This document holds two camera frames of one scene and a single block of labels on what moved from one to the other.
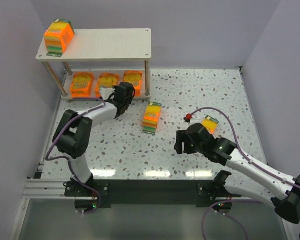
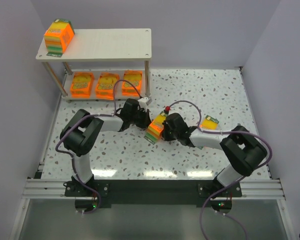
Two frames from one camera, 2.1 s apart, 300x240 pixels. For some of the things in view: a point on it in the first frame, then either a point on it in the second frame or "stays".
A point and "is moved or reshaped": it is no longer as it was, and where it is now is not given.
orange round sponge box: (82, 85) stays
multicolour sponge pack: (210, 123) stays
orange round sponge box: (107, 80) stays
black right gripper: (181, 142) -> (165, 131)
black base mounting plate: (86, 193) stays
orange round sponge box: (134, 77) stays
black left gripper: (125, 92) -> (145, 119)
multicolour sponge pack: (151, 118) is moved or reshaped
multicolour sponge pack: (58, 37) stays
